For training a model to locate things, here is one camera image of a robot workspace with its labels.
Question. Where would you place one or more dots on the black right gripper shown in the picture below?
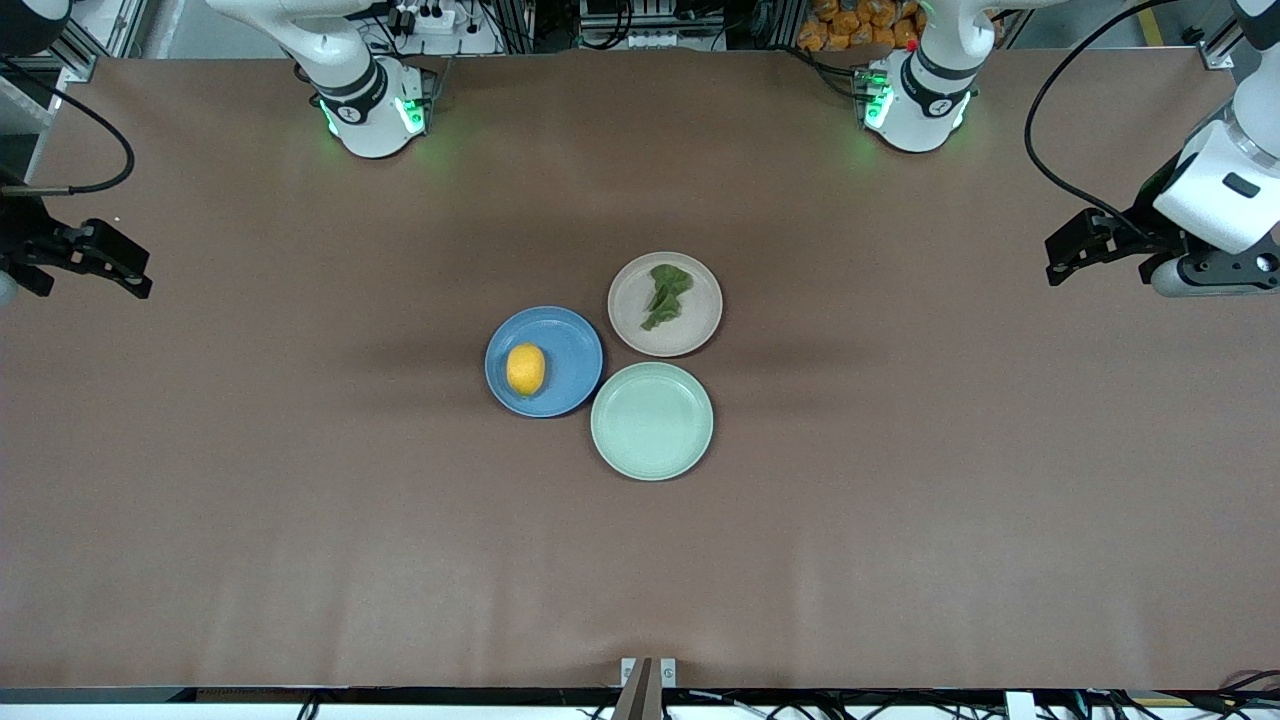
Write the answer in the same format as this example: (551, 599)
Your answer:
(22, 243)

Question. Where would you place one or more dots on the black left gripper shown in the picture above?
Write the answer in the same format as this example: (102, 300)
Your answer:
(1147, 231)

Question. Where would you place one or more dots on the green lettuce leaf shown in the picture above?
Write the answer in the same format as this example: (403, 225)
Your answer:
(666, 295)

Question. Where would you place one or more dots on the yellow lemon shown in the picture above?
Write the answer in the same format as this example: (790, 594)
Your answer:
(526, 369)

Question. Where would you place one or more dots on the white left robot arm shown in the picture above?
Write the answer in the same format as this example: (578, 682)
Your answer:
(925, 95)

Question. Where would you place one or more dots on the bag of orange items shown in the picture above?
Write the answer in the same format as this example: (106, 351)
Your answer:
(860, 25)

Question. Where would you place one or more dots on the beige pink plate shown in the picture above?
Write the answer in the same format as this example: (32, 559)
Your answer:
(690, 320)

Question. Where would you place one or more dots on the white power strip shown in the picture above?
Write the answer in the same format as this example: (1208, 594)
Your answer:
(428, 20)

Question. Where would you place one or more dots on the blue plate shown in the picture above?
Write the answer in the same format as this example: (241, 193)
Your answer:
(560, 340)

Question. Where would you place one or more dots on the pale green plate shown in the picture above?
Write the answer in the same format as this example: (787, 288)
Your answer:
(651, 421)

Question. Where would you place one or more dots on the aluminium frame profile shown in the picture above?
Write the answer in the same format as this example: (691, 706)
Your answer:
(80, 40)
(1222, 40)

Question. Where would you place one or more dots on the metal table edge bracket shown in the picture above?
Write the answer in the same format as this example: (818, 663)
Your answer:
(648, 685)

